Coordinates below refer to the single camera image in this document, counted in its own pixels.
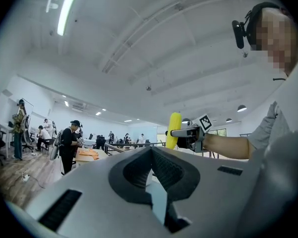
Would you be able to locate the whiteboard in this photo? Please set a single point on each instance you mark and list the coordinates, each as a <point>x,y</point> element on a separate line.
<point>28,113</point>

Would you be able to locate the yellow corn cob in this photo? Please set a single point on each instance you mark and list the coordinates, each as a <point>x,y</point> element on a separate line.
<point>175,121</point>

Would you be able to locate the orange cloth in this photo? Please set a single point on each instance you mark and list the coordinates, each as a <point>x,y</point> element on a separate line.
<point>88,154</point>

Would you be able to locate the dome pendant lamp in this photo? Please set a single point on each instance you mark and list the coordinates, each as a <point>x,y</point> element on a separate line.
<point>185,120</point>
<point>242,108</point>
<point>228,120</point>

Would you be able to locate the person's head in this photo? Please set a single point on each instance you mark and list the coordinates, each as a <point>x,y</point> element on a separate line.
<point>278,38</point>

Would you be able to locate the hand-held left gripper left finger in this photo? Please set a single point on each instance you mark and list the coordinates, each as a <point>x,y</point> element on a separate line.
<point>119,177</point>

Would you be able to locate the wooden table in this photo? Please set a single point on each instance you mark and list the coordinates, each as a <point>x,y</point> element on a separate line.
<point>101,154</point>

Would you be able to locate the long ceiling tube light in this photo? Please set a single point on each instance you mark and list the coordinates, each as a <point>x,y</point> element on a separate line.
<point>67,9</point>

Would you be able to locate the person's right forearm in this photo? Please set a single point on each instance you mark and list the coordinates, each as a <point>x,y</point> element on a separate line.
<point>226,146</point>

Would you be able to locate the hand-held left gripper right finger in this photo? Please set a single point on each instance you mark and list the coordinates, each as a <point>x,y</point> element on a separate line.
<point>186,180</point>

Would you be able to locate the person's gray shirt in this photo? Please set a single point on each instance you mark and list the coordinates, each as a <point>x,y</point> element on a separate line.
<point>270,128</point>

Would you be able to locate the black head-mounted camera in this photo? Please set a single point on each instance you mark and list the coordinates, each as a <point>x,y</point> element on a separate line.
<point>238,33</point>

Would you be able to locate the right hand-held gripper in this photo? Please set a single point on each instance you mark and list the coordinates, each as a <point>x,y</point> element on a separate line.
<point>197,135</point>

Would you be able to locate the white power strip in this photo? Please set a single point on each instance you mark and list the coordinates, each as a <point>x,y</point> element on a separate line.
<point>26,177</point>

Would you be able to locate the black railing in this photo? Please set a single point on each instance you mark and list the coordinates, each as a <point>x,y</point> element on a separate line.
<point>129,145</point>

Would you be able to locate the black office chair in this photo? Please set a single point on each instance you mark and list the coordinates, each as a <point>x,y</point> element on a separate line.
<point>27,140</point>

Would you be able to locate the ceiling air conditioner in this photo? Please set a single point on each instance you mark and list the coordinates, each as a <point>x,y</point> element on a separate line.
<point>78,106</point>

